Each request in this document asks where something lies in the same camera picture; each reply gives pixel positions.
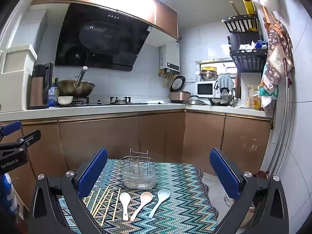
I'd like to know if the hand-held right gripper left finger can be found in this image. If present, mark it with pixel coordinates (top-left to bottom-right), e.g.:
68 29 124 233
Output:
28 147 109 234

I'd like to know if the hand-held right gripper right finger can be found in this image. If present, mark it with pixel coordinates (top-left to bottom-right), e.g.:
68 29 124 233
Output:
210 147 290 234

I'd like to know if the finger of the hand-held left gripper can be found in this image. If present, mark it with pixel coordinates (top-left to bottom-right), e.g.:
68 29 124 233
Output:
0 129 42 152
0 120 22 137

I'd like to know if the row of wooden chopsticks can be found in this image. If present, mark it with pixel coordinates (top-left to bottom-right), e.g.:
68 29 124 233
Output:
83 185 121 221

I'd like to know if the white ceramic spoon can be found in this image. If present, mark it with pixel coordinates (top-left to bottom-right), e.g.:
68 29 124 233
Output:
119 192 130 221

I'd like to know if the wire utensil holder clear tray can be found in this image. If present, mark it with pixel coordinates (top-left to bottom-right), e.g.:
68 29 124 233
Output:
120 148 158 191

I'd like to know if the pink ceramic spoon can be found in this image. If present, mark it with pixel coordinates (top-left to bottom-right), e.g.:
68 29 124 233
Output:
130 191 153 222

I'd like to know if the light blue ceramic spoon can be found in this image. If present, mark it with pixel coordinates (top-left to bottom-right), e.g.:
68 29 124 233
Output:
149 189 170 218

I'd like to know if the person's left hand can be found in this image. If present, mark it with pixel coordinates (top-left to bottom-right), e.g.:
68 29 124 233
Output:
0 174 16 215

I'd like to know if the copper base cabinet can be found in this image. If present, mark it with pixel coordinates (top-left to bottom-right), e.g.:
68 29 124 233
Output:
0 110 272 215

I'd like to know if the brown and black kettle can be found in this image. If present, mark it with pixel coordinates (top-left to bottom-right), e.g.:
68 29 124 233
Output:
29 63 54 110

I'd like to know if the blue salt bag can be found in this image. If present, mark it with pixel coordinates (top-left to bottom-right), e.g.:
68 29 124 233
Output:
48 85 59 107

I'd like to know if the white boxy appliance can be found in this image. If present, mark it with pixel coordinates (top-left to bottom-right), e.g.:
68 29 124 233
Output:
0 44 38 114

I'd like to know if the white bowl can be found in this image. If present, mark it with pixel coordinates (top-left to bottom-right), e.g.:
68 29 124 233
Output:
57 96 74 105

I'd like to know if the zigzag patterned tablecloth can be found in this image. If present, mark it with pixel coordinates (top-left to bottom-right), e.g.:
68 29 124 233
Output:
57 158 220 234

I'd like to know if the white kitchen countertop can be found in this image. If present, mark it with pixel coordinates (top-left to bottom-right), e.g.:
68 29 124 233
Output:
0 101 272 122

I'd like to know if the black frying pan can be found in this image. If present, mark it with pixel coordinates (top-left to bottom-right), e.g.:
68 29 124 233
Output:
208 97 234 107

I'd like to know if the black gas stove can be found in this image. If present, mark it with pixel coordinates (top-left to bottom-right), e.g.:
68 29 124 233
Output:
58 96 149 106

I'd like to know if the steel pot lid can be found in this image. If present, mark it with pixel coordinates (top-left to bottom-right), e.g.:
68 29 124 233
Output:
182 96 207 106

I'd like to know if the dish soap bottle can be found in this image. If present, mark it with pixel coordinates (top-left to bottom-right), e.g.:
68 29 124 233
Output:
244 85 253 109

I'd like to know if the white microwave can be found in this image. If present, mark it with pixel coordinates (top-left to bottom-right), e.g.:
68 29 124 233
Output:
197 80 220 98

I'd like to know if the pink rice cooker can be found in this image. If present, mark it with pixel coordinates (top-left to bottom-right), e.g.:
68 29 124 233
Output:
168 75 192 103

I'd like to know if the grey towel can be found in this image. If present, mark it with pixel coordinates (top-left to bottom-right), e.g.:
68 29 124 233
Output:
217 75 235 93

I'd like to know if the green and white bag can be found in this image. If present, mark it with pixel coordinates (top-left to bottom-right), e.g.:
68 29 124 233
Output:
258 85 278 100

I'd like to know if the stainless steel bowl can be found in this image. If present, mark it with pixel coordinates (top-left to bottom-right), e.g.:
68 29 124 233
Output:
199 70 219 81

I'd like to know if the kitchen window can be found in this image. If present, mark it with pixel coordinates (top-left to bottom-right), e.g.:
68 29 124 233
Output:
195 60 242 100

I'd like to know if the black glass range hood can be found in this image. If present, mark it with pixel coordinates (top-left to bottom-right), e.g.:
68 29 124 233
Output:
55 2 153 72

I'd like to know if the crumpled white rag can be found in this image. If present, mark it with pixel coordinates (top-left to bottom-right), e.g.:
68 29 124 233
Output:
238 40 256 53

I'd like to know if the white water heater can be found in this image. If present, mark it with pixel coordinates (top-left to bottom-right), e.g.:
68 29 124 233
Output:
160 41 181 72

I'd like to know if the floral patterned apron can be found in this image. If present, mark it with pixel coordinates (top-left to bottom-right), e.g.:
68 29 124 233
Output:
260 6 294 89

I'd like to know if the wooden rolling pin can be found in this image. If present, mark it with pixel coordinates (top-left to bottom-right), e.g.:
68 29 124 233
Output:
229 1 242 17

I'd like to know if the yellow roll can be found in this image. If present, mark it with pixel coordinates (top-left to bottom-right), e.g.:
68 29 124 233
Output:
242 0 256 16

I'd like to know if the steel wok with handle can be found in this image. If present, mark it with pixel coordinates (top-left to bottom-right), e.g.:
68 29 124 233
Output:
57 66 95 97

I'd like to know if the metal sliding door frame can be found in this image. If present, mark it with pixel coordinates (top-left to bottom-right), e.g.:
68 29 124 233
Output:
266 29 293 176

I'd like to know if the black wall rack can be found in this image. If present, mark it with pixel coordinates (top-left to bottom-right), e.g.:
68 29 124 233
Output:
221 14 269 72

